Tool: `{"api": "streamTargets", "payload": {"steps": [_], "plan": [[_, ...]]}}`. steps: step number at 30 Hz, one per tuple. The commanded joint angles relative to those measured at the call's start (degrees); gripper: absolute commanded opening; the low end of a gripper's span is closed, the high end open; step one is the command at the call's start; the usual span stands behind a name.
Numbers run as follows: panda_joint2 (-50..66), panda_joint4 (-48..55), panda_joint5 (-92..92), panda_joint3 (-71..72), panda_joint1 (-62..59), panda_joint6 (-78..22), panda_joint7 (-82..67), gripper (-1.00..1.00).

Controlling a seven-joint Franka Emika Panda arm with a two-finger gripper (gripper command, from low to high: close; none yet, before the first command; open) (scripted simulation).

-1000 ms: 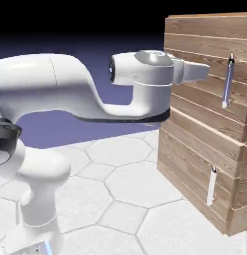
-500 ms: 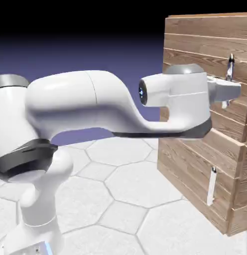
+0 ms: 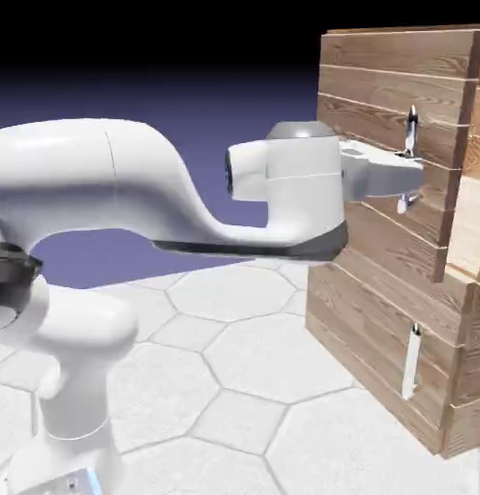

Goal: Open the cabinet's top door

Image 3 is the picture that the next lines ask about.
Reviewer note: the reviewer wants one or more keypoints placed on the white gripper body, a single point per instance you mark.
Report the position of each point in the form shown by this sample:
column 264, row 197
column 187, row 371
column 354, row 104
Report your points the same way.
column 395, row 174

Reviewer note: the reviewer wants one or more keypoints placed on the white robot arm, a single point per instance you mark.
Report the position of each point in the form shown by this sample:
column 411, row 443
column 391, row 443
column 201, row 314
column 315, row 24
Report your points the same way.
column 108, row 185

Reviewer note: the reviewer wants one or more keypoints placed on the light wood cabinet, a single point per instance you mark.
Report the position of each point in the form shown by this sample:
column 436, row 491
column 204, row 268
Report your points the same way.
column 470, row 309

